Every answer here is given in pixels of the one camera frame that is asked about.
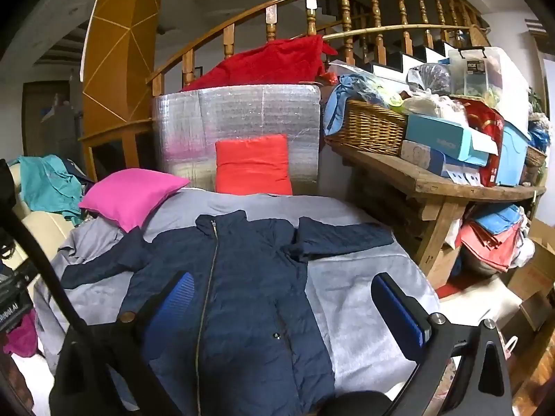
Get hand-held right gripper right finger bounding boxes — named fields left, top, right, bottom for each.
left=371, top=272, right=515, bottom=416

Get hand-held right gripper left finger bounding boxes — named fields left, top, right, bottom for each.
left=49, top=271, right=197, bottom=416

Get navy quilted jacket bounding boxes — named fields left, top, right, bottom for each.
left=61, top=210, right=395, bottom=416

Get grey bed sheet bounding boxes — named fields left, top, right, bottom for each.
left=34, top=188, right=441, bottom=404

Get magenta cloth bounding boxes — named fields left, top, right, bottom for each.
left=3, top=307, right=40, bottom=358

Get cream padded seat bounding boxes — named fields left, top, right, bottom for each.
left=438, top=275, right=521, bottom=334

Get salmon folded cloths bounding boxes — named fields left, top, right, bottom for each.
left=460, top=221, right=525, bottom=274

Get pink pillow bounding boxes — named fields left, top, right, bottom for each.
left=79, top=170, right=191, bottom=233

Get teal shirt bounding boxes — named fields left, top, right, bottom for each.
left=9, top=155, right=87, bottom=226

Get blue folded cloth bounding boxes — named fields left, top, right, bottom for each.
left=472, top=203, right=521, bottom=235

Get wooden bench table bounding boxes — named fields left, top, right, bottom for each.
left=325, top=139, right=547, bottom=289

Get dark patterned cloth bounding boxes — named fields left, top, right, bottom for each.
left=65, top=158, right=94, bottom=183

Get brown cardboard box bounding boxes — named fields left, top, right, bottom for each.
left=505, top=219, right=555, bottom=347

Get pale printed box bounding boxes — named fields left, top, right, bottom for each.
left=400, top=140, right=482, bottom=187

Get red-orange pillow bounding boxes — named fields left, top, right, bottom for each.
left=214, top=134, right=293, bottom=196

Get dark wooden door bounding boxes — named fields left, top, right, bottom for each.
left=22, top=80, right=83, bottom=170

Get teal cardboard box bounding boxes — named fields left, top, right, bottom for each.
left=405, top=113, right=499, bottom=166

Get large wicker basket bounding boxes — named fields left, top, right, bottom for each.
left=325, top=99, right=408, bottom=157

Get blue plastic bin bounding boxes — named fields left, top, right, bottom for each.
left=494, top=119, right=532, bottom=188

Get silver foil mat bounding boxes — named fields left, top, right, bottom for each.
left=152, top=83, right=322, bottom=196

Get small wicker basket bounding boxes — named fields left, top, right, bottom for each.
left=524, top=145, right=548, bottom=183

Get red printed bag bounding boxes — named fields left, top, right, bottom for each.
left=455, top=97, right=506, bottom=187

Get white plastic bag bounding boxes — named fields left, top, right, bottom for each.
left=401, top=93, right=469, bottom=126

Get light blue cloth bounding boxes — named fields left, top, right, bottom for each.
left=323, top=73, right=386, bottom=137

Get clear bag of dark items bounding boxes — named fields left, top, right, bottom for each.
left=406, top=63, right=452, bottom=96

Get clear plastic storage box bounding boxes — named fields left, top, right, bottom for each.
left=446, top=45, right=530, bottom=135

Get staircase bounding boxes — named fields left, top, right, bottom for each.
left=368, top=39, right=482, bottom=81

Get red cloth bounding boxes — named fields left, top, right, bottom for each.
left=181, top=35, right=339, bottom=92

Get wooden stair railing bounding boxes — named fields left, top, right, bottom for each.
left=147, top=0, right=490, bottom=96

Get black cable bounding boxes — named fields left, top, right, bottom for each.
left=4, top=208, right=187, bottom=416

